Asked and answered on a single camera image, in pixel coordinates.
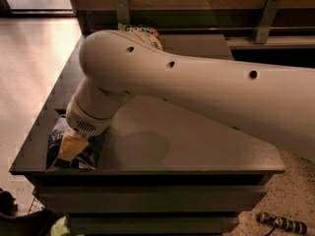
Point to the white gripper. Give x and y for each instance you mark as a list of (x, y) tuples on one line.
[(86, 122)]

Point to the green chip bag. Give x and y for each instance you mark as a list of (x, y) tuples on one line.
[(141, 28)]

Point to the left metal wall bracket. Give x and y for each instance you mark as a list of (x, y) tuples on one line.
[(122, 11)]

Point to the metal wall bracket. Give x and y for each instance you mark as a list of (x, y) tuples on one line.
[(261, 32), (122, 11)]

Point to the right metal wall bracket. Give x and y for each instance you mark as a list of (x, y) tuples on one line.
[(261, 32)]

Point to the dark wooden drawer cabinet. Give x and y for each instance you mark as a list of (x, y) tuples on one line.
[(163, 170)]

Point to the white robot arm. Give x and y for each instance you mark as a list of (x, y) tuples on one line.
[(273, 103)]

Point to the black white striped handle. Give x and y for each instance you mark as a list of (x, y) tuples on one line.
[(282, 223)]

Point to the blue vinegar chip bag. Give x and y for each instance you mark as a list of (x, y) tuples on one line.
[(87, 159)]

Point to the dark basket with green item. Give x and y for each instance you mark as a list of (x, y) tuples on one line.
[(39, 223)]

